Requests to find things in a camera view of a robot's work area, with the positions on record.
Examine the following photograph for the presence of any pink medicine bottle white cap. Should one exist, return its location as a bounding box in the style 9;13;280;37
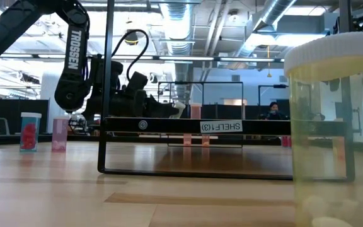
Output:
51;115;71;153

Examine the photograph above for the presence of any black partition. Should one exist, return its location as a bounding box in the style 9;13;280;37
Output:
0;98;50;136

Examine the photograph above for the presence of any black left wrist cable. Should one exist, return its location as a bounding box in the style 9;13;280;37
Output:
110;28;150;82

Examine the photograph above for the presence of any teal bottle with red pills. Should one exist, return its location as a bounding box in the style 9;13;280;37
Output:
19;112;42;153

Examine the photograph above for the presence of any black overhead camera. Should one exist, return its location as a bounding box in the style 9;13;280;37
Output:
124;30;140;46

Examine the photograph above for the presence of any yellow bottle with white pills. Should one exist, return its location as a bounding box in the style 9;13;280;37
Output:
283;31;363;227

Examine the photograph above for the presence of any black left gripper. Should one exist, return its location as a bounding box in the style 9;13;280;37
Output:
83;57;182;119

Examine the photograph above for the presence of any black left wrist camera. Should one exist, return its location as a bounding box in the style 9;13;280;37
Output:
125;71;149;95

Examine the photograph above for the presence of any clear acrylic tray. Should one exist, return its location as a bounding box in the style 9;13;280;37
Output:
97;0;356;182

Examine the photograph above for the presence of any person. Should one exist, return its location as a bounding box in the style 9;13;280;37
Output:
258;101;291;121

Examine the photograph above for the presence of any white shelf label sticker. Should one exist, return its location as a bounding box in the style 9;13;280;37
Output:
199;119;244;134

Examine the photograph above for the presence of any white pillar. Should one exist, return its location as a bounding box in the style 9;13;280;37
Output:
40;71;71;135

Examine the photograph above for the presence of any silver ceiling duct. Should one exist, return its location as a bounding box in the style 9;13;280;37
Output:
159;0;198;103
231;0;299;64

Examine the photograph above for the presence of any black background frame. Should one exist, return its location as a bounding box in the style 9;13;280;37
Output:
258;83;290;108

